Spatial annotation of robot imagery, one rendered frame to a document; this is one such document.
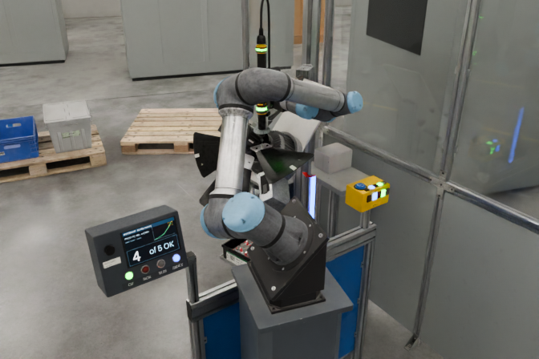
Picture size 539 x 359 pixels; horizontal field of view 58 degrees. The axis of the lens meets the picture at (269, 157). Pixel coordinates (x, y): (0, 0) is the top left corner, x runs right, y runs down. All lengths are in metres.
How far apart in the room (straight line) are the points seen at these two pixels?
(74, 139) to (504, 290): 3.85
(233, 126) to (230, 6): 6.15
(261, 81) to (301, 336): 0.79
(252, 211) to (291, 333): 0.41
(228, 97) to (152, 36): 6.01
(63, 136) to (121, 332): 2.41
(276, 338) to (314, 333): 0.12
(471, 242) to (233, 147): 1.27
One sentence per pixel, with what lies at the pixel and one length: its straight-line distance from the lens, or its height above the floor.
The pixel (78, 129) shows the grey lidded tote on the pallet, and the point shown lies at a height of 0.36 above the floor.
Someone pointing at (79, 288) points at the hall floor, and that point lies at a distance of 3.39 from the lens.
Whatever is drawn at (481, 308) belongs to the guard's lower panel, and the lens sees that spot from 2.51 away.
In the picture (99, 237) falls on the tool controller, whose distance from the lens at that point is 1.47.
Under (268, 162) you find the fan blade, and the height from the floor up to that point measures 1.18.
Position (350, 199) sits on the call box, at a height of 1.02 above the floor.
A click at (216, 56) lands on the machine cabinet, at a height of 0.30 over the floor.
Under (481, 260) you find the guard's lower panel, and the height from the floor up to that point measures 0.71.
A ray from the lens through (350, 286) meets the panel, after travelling 2.33.
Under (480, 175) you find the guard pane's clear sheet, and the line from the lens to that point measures 2.26.
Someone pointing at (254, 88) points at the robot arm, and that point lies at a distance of 1.51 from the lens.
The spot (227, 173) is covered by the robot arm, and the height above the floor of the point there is 1.35.
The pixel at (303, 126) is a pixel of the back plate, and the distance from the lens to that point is 2.33.
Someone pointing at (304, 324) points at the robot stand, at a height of 0.96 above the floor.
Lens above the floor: 2.03
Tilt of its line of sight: 25 degrees down
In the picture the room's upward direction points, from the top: straight up
